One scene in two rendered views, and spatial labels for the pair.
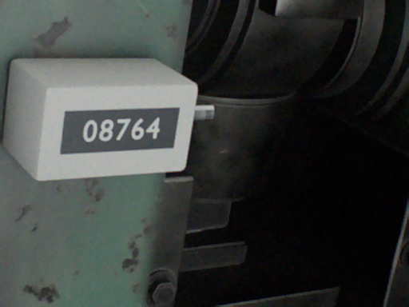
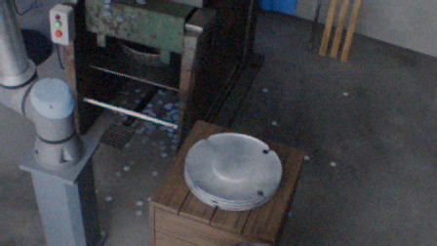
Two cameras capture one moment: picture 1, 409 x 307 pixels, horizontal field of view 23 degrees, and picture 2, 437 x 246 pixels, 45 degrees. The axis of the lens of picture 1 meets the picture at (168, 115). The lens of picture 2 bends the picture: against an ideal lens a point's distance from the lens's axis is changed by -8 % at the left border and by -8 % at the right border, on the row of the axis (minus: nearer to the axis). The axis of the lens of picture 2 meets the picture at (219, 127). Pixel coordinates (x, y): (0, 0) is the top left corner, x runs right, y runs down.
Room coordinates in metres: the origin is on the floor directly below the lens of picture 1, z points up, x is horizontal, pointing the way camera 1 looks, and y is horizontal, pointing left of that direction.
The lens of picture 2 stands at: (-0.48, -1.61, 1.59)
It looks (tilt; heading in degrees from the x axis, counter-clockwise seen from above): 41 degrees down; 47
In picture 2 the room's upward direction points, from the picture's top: 7 degrees clockwise
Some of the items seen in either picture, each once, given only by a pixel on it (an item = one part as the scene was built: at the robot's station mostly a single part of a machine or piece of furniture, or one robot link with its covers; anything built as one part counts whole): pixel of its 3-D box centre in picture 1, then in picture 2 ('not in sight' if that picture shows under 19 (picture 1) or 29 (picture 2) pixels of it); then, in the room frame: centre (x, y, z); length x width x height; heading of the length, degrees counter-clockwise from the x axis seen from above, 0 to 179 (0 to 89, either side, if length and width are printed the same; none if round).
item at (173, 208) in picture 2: not in sight; (226, 212); (0.39, -0.75, 0.18); 0.40 x 0.38 x 0.35; 32
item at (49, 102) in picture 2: not in sight; (52, 106); (-0.05, -0.46, 0.62); 0.13 x 0.12 x 0.14; 109
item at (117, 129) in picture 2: not in sight; (142, 103); (0.49, -0.09, 0.14); 0.59 x 0.10 x 0.05; 32
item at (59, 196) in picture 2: not in sight; (67, 202); (-0.05, -0.47, 0.23); 0.19 x 0.19 x 0.45; 36
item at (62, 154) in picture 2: not in sight; (58, 140); (-0.05, -0.47, 0.50); 0.15 x 0.15 x 0.10
